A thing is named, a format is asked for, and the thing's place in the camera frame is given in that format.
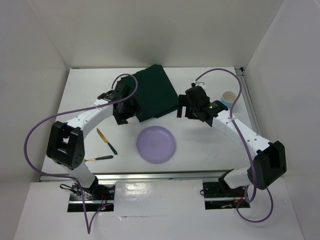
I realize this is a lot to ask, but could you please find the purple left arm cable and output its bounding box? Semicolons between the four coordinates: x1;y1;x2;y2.
23;73;139;235

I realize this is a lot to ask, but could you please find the gold knife green handle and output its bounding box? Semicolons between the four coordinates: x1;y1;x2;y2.
96;128;118;155

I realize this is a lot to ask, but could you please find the dark green cloth placemat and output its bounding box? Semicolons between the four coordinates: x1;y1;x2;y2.
134;64;179;122

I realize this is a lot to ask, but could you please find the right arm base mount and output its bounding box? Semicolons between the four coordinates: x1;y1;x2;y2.
199;182;245;210

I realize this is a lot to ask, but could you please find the light blue mug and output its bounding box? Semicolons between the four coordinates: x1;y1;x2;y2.
220;91;237;109

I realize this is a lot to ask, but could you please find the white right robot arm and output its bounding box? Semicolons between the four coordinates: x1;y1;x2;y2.
177;85;287;196

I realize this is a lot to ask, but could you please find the aluminium rail frame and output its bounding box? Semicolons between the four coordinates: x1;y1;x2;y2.
38;66;275;183

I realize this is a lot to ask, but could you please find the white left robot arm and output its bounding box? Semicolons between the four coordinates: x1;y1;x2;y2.
46;82;141;200

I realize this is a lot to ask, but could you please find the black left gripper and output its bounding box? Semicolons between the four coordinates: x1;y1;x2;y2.
113;94;143;125

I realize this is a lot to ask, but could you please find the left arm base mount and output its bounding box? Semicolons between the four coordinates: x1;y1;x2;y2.
59;183;116;213

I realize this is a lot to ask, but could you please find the lilac plastic plate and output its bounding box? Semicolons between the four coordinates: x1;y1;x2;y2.
136;126;176;164

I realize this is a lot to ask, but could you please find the gold fork green handle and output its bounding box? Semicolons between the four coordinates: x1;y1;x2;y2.
84;155;114;163

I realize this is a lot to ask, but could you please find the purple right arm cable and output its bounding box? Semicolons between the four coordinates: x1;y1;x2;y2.
194;67;274;223

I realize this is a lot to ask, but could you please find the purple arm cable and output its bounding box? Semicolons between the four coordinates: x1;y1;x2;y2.
194;67;274;223
23;73;139;235

